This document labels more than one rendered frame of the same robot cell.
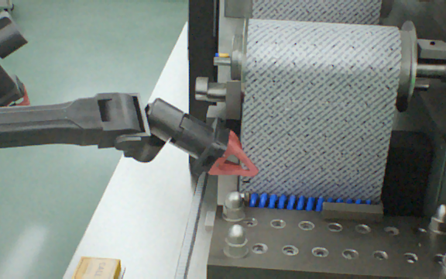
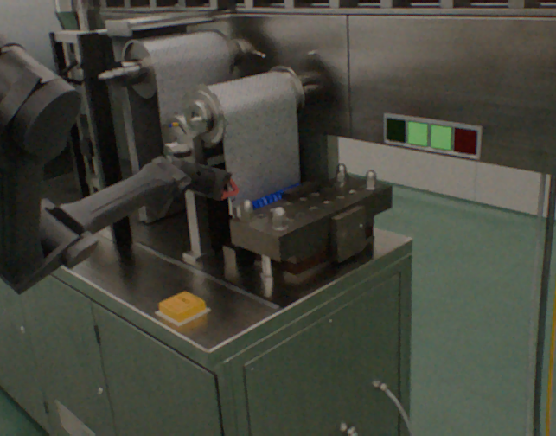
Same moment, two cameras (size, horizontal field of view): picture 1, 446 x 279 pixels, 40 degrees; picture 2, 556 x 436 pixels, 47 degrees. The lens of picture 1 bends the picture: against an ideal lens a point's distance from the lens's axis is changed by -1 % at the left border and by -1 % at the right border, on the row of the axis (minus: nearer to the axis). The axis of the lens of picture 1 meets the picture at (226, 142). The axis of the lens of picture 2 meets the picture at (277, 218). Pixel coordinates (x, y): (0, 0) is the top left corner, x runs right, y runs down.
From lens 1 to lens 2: 0.94 m
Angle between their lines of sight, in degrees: 43
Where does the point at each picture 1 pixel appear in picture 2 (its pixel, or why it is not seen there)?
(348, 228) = (308, 197)
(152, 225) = (161, 277)
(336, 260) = (326, 208)
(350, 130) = (279, 140)
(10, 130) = (137, 195)
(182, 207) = (159, 261)
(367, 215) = (309, 187)
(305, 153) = (260, 165)
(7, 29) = not seen: outside the picture
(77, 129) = (164, 183)
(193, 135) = (207, 173)
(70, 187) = not seen: outside the picture
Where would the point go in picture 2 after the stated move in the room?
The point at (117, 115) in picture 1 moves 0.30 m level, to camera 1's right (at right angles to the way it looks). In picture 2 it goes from (172, 169) to (272, 135)
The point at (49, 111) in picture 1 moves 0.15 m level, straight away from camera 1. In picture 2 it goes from (143, 177) to (80, 171)
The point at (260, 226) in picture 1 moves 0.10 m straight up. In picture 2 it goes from (270, 214) to (266, 173)
